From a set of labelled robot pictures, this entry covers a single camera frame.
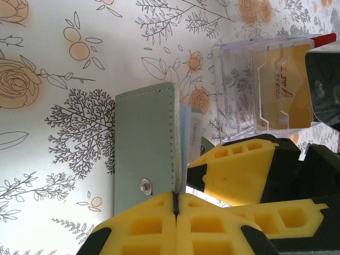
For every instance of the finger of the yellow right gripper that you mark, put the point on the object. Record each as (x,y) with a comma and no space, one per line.
(287,216)
(233,167)

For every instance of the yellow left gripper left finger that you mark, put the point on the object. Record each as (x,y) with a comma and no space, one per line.
(143,228)

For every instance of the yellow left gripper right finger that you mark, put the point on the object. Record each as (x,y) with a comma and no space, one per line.
(210,228)

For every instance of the clear acrylic card stand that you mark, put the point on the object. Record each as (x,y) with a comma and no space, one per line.
(233,79)

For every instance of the green leather card holder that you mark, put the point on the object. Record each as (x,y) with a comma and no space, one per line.
(143,138)

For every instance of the gold VIP card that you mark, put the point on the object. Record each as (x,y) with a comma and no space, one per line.
(292,79)

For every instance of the red card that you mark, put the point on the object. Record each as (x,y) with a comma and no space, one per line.
(325,40)

